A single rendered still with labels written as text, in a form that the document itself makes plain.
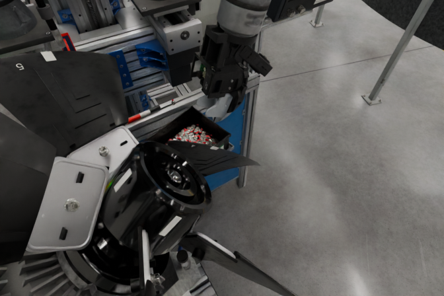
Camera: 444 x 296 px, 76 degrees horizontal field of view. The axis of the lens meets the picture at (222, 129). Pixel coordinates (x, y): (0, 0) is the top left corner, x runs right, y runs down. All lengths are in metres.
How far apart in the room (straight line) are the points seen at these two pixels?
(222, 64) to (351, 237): 1.40
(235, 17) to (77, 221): 0.34
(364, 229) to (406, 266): 0.24
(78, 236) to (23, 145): 0.11
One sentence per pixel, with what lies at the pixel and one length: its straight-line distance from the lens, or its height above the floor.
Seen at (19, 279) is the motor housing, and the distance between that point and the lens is 0.41.
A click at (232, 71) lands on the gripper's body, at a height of 1.21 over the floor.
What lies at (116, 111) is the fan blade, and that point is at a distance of 0.46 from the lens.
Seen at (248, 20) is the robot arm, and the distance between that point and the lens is 0.47.
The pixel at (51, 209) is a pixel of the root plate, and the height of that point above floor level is 1.26.
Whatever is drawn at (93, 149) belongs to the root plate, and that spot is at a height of 1.20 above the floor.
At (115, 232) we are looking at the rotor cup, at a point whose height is 1.22.
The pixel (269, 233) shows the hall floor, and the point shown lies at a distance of 1.63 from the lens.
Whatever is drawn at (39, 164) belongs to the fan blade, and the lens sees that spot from 0.31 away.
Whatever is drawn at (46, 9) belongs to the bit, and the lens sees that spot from 0.30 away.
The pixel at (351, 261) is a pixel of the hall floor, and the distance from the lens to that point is 1.70.
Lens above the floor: 1.53
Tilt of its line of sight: 51 degrees down
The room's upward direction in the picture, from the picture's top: straight up
